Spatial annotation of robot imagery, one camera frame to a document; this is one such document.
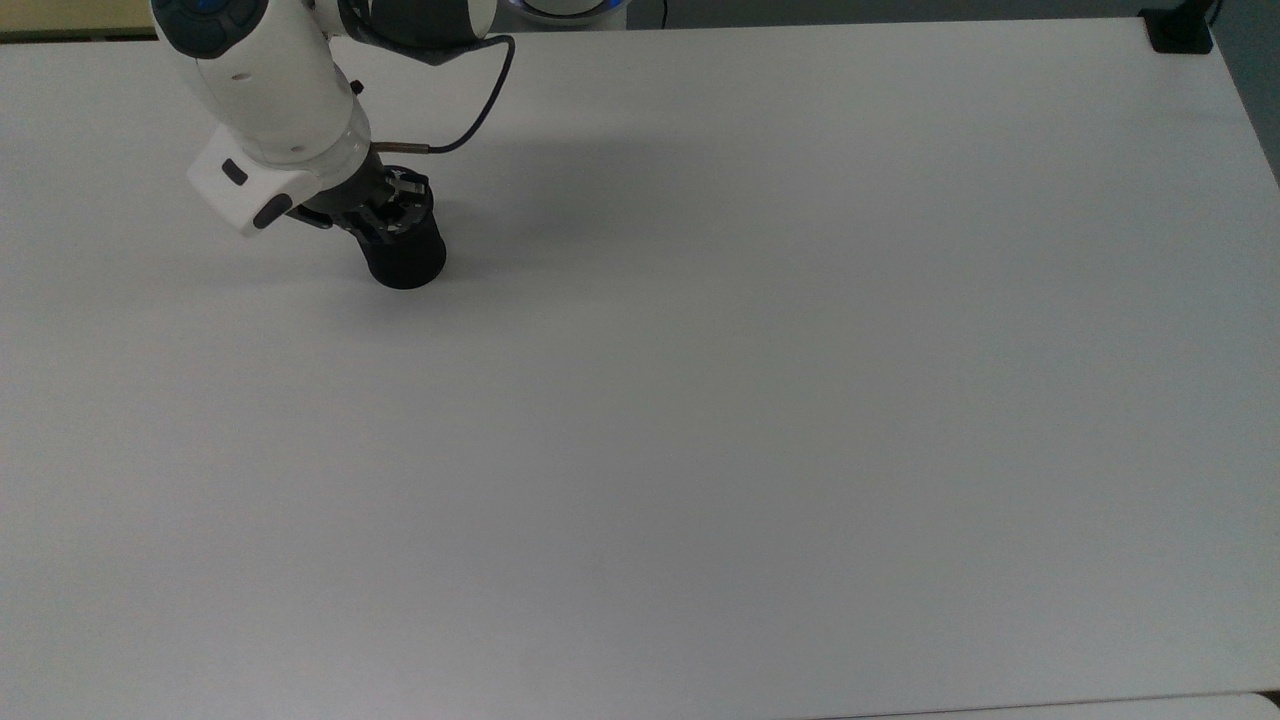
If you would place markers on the black mesh pen cup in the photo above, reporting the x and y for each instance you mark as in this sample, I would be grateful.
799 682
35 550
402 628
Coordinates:
412 258

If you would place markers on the black table clamp mount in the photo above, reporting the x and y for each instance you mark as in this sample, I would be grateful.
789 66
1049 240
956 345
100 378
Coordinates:
1178 30

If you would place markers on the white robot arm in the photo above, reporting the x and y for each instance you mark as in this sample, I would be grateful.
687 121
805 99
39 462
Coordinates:
270 90

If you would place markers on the light wooden side table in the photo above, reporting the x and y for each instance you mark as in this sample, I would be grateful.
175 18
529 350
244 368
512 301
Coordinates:
70 15

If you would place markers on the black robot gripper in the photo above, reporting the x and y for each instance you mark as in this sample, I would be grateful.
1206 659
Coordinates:
352 195

